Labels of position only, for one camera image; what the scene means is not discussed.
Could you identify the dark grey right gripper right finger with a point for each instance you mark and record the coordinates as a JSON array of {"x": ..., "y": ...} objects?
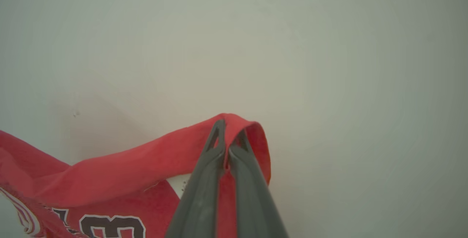
[{"x": 256, "y": 205}]

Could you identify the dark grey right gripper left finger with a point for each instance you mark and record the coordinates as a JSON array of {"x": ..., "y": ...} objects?
[{"x": 201, "y": 201}]

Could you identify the red white-sleeved jersey shirt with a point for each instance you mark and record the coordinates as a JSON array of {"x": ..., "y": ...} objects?
[{"x": 120, "y": 172}]

